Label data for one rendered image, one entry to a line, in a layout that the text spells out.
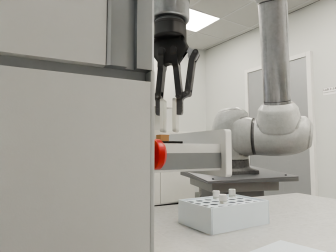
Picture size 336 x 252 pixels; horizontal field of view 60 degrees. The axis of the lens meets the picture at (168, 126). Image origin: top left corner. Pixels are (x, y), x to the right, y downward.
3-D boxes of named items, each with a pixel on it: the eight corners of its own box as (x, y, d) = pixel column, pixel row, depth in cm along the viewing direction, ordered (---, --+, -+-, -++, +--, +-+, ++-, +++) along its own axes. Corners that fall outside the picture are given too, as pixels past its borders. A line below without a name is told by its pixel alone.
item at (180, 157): (171, 164, 90) (171, 145, 91) (221, 170, 67) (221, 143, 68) (28, 168, 73) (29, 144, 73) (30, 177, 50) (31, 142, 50)
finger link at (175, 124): (175, 100, 63) (178, 100, 63) (175, 132, 63) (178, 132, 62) (172, 97, 60) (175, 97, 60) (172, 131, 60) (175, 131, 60)
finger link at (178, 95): (173, 52, 65) (179, 51, 65) (179, 101, 64) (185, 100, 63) (168, 46, 61) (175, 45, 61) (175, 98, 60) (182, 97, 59)
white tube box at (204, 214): (233, 214, 55) (232, 193, 55) (269, 223, 48) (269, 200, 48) (178, 222, 48) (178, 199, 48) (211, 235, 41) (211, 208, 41)
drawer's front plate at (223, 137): (173, 169, 92) (173, 134, 93) (232, 177, 67) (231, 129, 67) (168, 169, 92) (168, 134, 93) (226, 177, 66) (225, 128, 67)
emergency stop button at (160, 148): (156, 168, 40) (156, 139, 41) (169, 170, 37) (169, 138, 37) (136, 169, 39) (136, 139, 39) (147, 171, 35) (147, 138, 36)
